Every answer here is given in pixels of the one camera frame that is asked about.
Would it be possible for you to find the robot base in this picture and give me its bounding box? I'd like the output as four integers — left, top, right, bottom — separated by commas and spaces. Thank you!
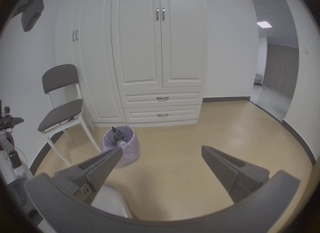
5, 169, 134, 227

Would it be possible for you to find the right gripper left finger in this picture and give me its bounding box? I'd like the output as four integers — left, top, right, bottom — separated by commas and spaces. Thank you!
54, 147, 123, 202

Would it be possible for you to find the grey curtain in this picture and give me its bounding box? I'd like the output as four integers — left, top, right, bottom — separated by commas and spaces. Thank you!
264, 43, 299, 98

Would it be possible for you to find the black plastic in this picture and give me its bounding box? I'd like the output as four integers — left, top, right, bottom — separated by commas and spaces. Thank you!
112, 126, 125, 146

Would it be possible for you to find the purple plastic bag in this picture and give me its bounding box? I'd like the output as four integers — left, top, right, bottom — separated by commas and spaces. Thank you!
101, 125, 142, 165

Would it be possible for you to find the white wardrobe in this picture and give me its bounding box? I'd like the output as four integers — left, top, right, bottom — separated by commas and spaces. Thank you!
55, 0, 209, 127

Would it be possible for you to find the grey and white chair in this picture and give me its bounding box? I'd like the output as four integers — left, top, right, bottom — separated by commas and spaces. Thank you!
37, 64, 97, 167

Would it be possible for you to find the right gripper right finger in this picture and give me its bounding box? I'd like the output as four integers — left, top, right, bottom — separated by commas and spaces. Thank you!
201, 145, 270, 203

